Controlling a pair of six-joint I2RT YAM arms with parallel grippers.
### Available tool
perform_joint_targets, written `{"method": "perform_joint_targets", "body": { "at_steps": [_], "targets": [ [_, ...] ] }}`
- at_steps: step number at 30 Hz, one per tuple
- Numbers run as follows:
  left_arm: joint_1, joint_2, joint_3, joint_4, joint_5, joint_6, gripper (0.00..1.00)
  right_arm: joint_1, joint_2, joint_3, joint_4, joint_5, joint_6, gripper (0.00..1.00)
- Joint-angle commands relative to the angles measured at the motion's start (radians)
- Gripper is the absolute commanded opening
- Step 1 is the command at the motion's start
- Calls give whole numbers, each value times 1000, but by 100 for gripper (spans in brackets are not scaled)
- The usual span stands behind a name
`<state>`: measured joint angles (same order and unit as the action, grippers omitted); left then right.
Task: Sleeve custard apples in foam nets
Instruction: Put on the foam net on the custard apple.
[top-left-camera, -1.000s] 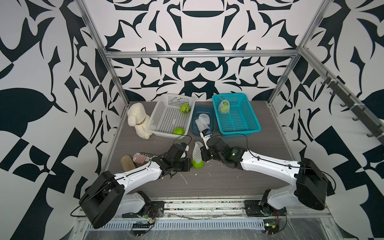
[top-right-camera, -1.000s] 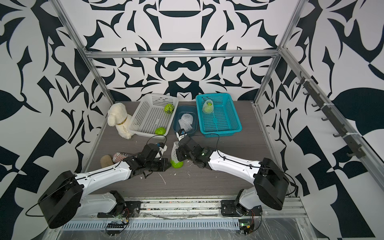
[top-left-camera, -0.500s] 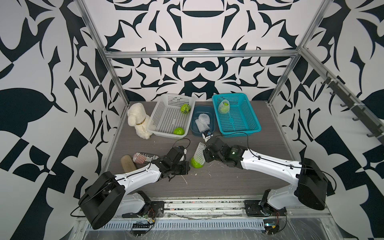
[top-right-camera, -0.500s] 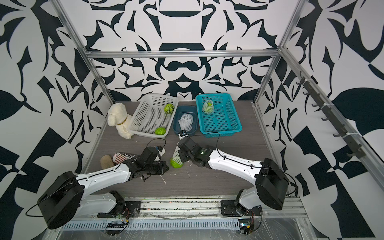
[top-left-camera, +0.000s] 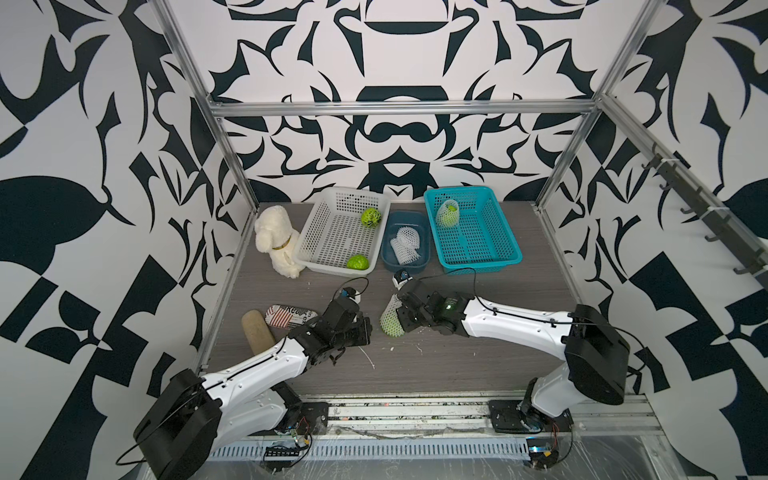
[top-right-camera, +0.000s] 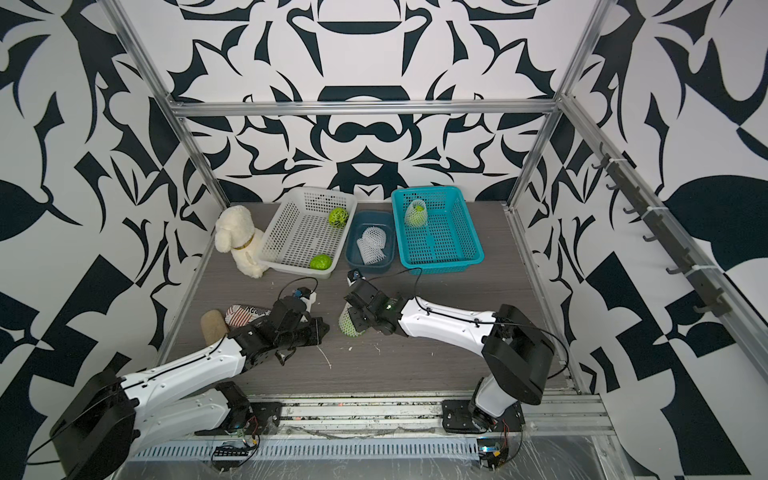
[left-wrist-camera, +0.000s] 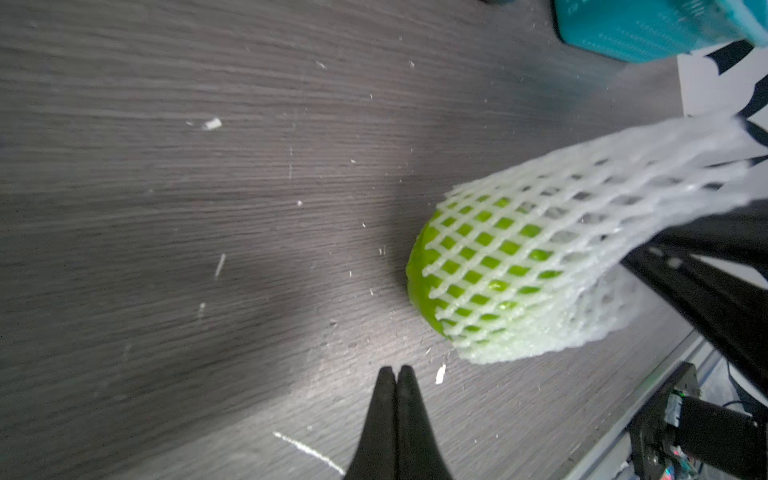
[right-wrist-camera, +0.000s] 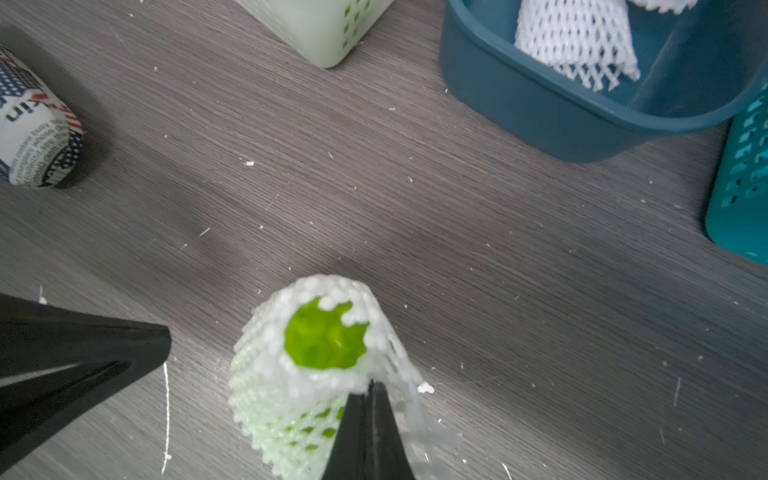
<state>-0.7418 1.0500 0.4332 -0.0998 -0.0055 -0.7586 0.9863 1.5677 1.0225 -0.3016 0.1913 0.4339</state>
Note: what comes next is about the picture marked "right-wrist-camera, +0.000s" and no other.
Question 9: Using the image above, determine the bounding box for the white perforated plastic basket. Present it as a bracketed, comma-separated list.
[238, 0, 392, 69]

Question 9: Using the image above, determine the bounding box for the dark blue plastic tub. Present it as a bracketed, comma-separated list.
[440, 1, 767, 163]

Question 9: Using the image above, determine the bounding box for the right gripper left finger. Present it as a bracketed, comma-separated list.
[322, 394, 367, 480]

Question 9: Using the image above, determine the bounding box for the teal perforated plastic basket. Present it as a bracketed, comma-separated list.
[704, 86, 768, 265]

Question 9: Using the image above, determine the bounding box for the patterned small pouch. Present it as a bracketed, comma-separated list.
[1, 47, 84, 189]

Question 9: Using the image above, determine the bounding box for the green custard apple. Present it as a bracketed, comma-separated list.
[284, 297, 369, 370]

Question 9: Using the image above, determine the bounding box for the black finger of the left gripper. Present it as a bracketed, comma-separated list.
[1, 295, 172, 471]

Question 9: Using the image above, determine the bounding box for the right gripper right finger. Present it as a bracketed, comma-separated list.
[370, 382, 415, 480]

